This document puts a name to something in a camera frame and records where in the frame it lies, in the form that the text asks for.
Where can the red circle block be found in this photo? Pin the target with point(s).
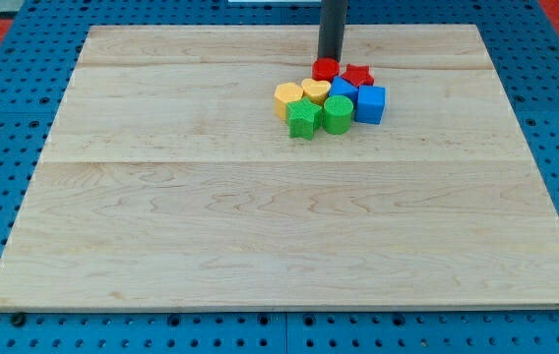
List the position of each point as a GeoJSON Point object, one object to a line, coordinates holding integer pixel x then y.
{"type": "Point", "coordinates": [325, 69]}

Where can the red star block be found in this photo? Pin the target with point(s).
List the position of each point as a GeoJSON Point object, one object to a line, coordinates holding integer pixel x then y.
{"type": "Point", "coordinates": [358, 75]}

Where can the green star block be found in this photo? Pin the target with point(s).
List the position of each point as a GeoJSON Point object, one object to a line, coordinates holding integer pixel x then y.
{"type": "Point", "coordinates": [303, 118]}

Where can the yellow hexagon block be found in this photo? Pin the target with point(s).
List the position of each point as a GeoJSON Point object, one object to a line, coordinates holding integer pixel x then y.
{"type": "Point", "coordinates": [284, 94]}

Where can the green cylinder block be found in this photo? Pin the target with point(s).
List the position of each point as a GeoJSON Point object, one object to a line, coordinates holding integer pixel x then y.
{"type": "Point", "coordinates": [338, 111]}

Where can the yellow heart block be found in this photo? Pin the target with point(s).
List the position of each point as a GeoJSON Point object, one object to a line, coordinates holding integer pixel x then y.
{"type": "Point", "coordinates": [316, 91]}

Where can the blue triangle block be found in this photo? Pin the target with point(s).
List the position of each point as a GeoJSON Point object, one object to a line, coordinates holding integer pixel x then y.
{"type": "Point", "coordinates": [340, 86]}

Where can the light wooden board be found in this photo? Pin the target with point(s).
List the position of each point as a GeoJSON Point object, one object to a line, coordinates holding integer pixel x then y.
{"type": "Point", "coordinates": [168, 184]}

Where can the blue cube block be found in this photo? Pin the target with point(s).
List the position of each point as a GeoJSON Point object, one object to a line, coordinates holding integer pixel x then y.
{"type": "Point", "coordinates": [371, 102]}

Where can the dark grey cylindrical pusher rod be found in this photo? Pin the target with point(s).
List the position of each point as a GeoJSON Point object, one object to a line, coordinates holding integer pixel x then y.
{"type": "Point", "coordinates": [331, 29]}

